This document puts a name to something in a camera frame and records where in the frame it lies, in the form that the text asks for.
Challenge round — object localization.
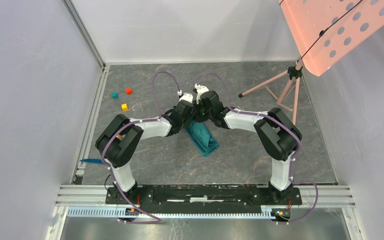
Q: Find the teal cloth napkin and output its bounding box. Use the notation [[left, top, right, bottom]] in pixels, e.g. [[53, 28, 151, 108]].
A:
[[184, 120, 220, 157]]

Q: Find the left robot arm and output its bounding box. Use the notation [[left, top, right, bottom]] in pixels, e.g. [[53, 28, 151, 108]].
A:
[[95, 99, 194, 204]]

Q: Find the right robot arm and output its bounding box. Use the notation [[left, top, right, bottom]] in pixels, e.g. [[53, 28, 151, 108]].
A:
[[193, 87, 302, 204]]

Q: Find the orange cube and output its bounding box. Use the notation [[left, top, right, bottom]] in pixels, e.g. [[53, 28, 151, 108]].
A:
[[125, 88, 133, 95]]

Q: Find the yellow cube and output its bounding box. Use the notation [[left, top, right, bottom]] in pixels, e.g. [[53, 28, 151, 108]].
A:
[[121, 103, 129, 111]]

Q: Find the teal cube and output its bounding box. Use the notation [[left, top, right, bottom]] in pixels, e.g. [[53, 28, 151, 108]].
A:
[[111, 92, 119, 99]]

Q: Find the pink tripod stand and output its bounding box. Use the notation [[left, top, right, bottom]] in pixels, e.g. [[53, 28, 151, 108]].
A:
[[238, 57, 304, 125]]

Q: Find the blue knife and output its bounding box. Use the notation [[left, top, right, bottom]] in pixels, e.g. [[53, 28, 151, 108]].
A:
[[80, 158, 107, 165]]

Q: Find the pink perforated panel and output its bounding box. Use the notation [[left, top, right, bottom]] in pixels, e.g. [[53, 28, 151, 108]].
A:
[[279, 0, 384, 77]]

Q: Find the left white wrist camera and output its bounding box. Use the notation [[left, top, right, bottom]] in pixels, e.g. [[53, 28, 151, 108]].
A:
[[177, 90, 194, 104]]

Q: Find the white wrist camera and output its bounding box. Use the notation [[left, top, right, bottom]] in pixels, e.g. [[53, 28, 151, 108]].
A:
[[177, 90, 194, 104], [193, 83, 209, 103]]

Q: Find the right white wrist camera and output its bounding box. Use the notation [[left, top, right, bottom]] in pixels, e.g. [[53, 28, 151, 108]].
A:
[[193, 83, 209, 103]]

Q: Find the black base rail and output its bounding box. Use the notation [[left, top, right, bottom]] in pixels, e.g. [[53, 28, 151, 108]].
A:
[[105, 184, 303, 214]]

